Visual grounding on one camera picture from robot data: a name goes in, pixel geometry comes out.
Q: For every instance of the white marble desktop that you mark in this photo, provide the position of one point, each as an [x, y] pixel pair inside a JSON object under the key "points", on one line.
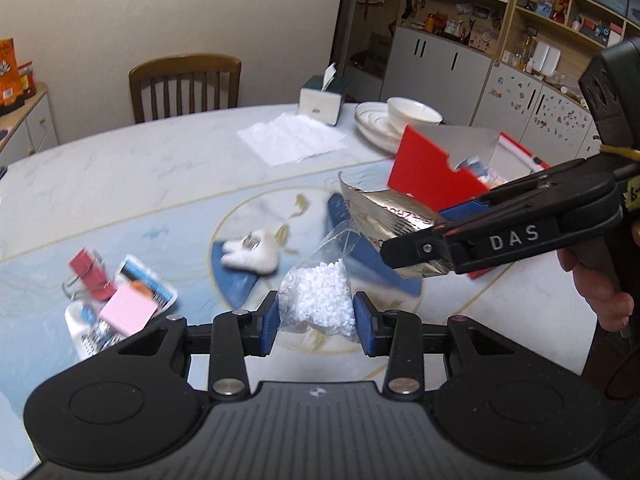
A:
{"points": [[125, 160]]}

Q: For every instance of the stickered white cabinet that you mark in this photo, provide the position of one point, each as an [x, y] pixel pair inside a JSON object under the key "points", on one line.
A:
{"points": [[540, 105]]}

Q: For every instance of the white plate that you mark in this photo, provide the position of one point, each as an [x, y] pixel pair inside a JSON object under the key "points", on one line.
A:
{"points": [[380, 144], [372, 117]]}

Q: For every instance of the blue white food pouch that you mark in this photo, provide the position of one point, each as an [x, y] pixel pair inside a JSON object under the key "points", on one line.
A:
{"points": [[150, 277]]}

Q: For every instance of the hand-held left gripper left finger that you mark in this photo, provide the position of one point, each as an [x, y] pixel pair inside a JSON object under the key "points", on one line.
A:
{"points": [[270, 327]]}

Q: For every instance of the red binder clip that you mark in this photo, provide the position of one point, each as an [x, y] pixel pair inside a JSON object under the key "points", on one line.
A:
{"points": [[90, 272]]}

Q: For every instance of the slatted wooden chair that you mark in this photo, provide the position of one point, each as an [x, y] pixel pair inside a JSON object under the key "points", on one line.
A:
{"points": [[185, 85]]}

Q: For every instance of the person's right hand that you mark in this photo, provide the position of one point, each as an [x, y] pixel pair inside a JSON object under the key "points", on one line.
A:
{"points": [[607, 307]]}

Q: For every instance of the red cardboard box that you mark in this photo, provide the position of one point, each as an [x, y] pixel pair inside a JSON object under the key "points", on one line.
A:
{"points": [[425, 165]]}

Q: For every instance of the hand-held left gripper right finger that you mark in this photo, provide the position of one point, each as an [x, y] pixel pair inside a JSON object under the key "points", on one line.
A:
{"points": [[365, 325]]}

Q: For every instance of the wooden shelf unit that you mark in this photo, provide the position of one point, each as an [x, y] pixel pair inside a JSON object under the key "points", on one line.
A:
{"points": [[565, 15]]}

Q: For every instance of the gold foil wrapper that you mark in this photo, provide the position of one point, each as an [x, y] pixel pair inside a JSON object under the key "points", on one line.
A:
{"points": [[390, 215]]}

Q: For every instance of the clear bag of white beads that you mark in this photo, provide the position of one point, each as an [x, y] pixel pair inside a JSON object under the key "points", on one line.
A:
{"points": [[315, 295]]}

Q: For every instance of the orange snack bag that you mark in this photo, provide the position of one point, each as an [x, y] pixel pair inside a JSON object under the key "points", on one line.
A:
{"points": [[9, 77]]}

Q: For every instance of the pink sticky note pad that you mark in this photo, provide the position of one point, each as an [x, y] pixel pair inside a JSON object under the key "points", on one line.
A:
{"points": [[127, 310]]}

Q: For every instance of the green white tissue box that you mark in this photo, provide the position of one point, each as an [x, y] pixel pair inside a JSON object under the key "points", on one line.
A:
{"points": [[320, 102]]}

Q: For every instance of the white sideboard cabinet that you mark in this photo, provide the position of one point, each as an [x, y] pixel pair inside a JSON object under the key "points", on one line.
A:
{"points": [[27, 130]]}

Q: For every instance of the white paper napkin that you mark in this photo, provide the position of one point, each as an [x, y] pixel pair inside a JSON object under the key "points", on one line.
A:
{"points": [[292, 137]]}

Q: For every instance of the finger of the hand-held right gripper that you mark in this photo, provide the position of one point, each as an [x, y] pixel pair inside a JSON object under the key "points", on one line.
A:
{"points": [[430, 247], [540, 185]]}

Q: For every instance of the orange bottle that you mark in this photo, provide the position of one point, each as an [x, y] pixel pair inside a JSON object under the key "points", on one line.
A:
{"points": [[430, 22]]}

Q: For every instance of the red-lidded jar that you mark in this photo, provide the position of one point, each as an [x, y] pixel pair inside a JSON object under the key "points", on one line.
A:
{"points": [[27, 80]]}

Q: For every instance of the white bowl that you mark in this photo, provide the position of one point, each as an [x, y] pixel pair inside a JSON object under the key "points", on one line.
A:
{"points": [[412, 112]]}

